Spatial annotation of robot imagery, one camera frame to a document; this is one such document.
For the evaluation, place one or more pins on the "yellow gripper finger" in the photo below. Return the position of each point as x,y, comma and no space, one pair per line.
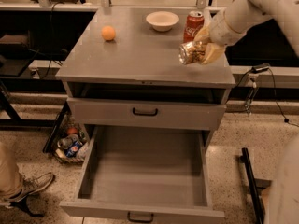
213,52
203,35

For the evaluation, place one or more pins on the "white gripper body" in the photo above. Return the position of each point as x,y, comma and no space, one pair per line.
223,29

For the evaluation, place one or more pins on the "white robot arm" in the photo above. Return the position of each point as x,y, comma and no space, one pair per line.
241,15

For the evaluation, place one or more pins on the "red cola can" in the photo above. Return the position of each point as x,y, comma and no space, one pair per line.
194,22

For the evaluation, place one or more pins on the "grey drawer cabinet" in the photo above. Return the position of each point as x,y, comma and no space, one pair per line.
140,64

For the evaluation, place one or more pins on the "open grey lower drawer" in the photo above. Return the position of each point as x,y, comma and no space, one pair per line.
145,171

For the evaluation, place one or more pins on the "closed grey upper drawer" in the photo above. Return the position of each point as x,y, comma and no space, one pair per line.
171,115

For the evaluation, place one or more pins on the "blue pepsi can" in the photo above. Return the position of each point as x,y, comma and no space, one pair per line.
73,149

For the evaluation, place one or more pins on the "white bowl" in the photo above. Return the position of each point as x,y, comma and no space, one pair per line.
162,21

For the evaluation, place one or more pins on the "orange fruit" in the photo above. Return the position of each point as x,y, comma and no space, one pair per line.
108,33

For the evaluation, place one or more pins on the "brown cardboard box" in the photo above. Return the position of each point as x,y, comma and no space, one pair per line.
265,198

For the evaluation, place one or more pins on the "beige trouser leg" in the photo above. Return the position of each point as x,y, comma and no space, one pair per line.
10,178

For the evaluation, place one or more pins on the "black power adapter with cable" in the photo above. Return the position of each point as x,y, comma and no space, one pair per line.
252,75

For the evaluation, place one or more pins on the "black drawer handle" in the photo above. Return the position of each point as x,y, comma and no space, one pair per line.
140,218
151,113

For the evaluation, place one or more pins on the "black metal frame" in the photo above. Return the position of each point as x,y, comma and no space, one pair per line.
256,186

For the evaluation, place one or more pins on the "black lower drawer handle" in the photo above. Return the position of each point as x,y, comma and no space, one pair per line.
140,218

